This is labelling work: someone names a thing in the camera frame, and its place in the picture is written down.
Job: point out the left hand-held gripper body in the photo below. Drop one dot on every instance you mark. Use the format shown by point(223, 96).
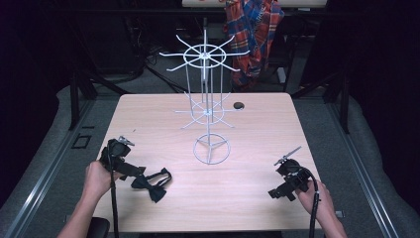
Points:
point(116, 151)

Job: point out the red blue plaid cloth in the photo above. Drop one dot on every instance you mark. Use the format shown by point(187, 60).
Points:
point(252, 33)

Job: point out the black metal stand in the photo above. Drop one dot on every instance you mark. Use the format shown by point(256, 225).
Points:
point(74, 99)
point(345, 102)

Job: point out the black bow tie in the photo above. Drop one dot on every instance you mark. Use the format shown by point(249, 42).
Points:
point(155, 193)

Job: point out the aluminium floor rail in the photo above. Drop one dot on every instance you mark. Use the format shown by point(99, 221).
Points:
point(363, 178)
point(43, 178)

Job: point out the person's left hand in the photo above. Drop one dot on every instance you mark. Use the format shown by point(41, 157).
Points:
point(97, 180)

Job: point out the person's right hand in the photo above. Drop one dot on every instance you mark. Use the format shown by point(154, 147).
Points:
point(318, 201)

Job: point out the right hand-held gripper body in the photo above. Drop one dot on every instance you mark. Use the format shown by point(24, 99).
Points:
point(294, 175)

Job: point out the black chair armrest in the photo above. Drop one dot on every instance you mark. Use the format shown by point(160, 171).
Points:
point(98, 228)

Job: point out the black floor socket frame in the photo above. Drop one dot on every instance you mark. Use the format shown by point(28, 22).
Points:
point(81, 141)

